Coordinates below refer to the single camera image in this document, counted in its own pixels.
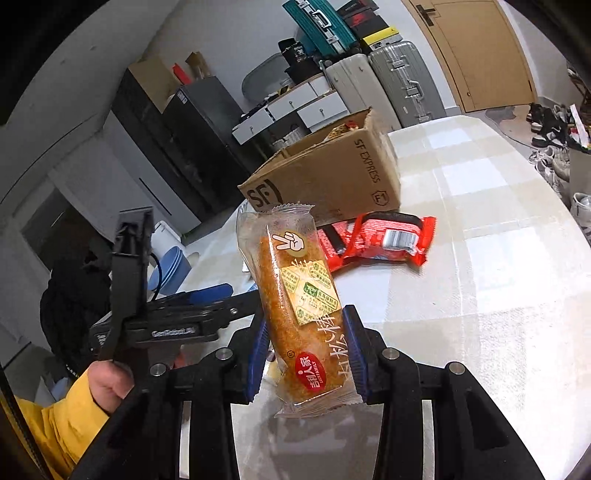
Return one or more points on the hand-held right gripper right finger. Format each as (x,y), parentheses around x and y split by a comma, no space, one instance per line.
(358,360)

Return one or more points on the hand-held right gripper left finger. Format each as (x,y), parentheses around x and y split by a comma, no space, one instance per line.
(255,364)

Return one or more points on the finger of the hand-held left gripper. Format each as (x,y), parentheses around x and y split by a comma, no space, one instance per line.
(207,293)
(212,309)

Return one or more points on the clear orange bread packet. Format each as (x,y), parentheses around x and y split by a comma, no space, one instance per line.
(295,323)

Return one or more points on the red wafer packet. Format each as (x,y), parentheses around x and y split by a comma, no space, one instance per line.
(397,235)
(334,244)

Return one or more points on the brown cardboard box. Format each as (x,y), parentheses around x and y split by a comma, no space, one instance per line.
(323,180)

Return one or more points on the person's left hand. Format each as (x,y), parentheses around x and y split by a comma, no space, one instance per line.
(108,383)

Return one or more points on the blue bowl stack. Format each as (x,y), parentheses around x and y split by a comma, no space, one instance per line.
(173,272)

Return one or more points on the white cup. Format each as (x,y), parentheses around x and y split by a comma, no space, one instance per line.
(166,235)

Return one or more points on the dark cloth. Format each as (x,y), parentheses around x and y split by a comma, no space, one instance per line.
(69,304)

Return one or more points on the black white wardrobe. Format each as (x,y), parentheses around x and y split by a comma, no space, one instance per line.
(138,138)

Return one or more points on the dark grey refrigerator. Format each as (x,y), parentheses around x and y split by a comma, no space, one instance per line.
(203,138)

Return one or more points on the woven laundry basket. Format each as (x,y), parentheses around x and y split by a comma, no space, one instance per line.
(291,137)

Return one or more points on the flat cardboard sheet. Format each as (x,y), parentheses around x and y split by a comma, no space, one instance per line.
(152,83)

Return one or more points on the red paper bag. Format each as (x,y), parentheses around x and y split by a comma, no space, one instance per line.
(181,74)

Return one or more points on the white noodle snack packet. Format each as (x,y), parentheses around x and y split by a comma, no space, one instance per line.
(344,130)

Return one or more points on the white drawer desk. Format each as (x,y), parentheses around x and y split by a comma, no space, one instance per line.
(318,110)

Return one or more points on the grey oval basin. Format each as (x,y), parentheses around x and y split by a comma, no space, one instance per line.
(263,78)

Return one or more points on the brown paper bag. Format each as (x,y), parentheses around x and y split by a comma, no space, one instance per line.
(199,64)

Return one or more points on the black storage box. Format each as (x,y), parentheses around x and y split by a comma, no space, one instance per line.
(302,71)

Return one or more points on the beige suitcase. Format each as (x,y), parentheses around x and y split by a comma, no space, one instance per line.
(355,87)

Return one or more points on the black printed bag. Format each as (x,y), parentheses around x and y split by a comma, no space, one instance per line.
(293,51)

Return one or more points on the pile of loose shoes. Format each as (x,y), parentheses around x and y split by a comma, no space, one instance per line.
(549,157)

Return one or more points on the silver suitcase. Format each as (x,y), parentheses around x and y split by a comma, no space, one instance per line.
(406,83)

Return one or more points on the beige grey door mat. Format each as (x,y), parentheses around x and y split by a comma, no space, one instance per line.
(512,124)

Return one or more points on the teal suitcase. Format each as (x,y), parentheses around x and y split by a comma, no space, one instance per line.
(318,23)

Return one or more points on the white trash bin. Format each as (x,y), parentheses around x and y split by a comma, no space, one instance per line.
(579,166)

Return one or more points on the yellow black shoe box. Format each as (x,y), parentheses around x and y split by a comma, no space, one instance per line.
(385,33)

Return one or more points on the black shoe box red logo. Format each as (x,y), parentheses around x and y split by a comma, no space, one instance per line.
(362,18)

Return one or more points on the tan wooden door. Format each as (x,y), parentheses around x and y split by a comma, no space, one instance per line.
(475,55)

